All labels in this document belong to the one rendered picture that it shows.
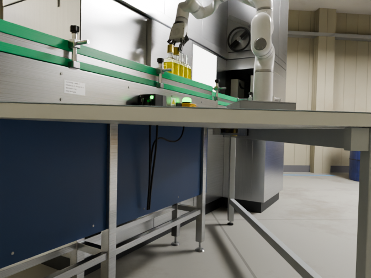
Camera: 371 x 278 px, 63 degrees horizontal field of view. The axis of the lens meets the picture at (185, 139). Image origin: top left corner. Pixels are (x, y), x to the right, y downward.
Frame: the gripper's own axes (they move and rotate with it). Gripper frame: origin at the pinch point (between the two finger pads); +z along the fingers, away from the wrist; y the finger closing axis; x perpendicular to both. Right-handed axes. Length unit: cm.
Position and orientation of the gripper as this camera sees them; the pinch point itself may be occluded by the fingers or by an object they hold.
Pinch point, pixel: (176, 49)
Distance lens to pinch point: 179.3
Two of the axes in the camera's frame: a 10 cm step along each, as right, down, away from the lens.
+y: 8.6, 0.3, -5.0
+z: -1.5, 9.7, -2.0
